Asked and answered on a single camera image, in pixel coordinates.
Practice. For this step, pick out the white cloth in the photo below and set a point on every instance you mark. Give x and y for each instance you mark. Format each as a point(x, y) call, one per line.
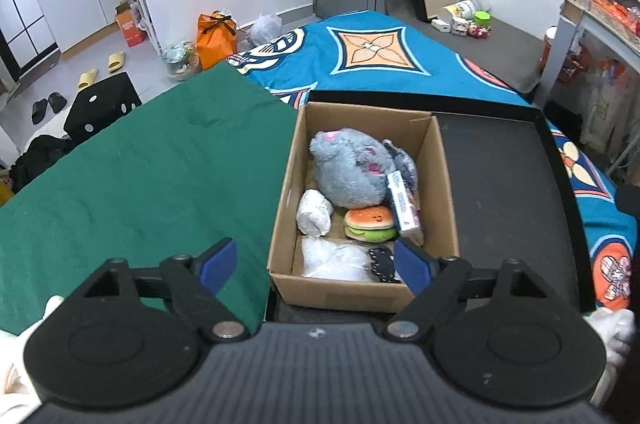
point(612, 334)
point(25, 354)

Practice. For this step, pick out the grey mattress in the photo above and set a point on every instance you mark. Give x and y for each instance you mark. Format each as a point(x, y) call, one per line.
point(515, 48)

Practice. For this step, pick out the large grey plush toy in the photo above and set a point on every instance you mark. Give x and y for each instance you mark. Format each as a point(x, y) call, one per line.
point(345, 168)

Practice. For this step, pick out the yellow slipper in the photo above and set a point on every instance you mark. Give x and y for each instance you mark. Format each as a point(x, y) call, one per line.
point(87, 81)
point(116, 61)

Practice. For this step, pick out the clear bag with clutter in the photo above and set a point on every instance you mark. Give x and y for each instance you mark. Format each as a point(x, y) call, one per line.
point(180, 61)

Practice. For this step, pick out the green cloth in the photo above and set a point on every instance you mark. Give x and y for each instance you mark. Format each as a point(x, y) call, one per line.
point(150, 179)

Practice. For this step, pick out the cardboard box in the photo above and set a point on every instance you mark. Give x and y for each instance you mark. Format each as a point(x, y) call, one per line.
point(360, 296)

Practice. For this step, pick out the small white toy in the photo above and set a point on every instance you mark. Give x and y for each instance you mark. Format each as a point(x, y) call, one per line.
point(460, 26)

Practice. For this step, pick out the burger plush toy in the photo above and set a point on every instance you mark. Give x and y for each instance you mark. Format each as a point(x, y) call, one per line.
point(370, 221)

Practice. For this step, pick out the green box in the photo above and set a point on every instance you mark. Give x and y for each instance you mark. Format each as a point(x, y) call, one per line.
point(482, 17)

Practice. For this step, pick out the black slipper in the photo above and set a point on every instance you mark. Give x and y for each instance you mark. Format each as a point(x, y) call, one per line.
point(39, 111)
point(57, 102)

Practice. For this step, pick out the black spotted soft toy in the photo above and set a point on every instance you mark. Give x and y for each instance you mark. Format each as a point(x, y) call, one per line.
point(382, 264)

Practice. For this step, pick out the black dice stool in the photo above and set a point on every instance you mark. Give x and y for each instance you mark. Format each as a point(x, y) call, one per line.
point(100, 108)

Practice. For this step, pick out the white paper ball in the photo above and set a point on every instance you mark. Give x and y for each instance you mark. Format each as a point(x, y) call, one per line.
point(314, 211)

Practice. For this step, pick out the orange bag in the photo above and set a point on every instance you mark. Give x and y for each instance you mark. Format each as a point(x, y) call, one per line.
point(212, 43)

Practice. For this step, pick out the grey side table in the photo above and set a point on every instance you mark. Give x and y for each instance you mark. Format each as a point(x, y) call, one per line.
point(562, 38)

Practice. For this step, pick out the white and blue carton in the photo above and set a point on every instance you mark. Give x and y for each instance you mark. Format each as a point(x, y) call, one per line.
point(402, 204)

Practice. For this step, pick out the dark clothes pile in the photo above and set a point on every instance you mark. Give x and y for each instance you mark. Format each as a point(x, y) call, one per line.
point(40, 158)

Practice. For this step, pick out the orange basket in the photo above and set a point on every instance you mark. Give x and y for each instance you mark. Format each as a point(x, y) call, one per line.
point(575, 68)

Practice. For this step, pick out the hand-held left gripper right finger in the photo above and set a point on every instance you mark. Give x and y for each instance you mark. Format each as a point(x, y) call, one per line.
point(412, 267)

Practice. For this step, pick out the orange carton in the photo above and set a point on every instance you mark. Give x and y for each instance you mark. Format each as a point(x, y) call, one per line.
point(130, 28)

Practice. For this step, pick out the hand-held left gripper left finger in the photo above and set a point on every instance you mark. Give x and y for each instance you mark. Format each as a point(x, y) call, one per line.
point(220, 262)

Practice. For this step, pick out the small white box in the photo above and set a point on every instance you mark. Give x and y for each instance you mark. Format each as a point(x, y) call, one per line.
point(441, 25)

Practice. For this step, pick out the white plastic bag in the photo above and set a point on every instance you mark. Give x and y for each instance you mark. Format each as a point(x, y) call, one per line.
point(265, 31)

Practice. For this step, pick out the blue printed blanket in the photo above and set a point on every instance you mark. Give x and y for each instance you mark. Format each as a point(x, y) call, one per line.
point(425, 68)

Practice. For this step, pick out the clear plastic bag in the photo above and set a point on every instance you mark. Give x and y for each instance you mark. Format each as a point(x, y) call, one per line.
point(330, 259)

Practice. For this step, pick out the black tray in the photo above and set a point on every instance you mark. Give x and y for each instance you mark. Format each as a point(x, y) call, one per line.
point(500, 204)

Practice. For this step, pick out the small pink toy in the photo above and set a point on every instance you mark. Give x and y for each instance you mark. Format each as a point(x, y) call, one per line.
point(479, 31)

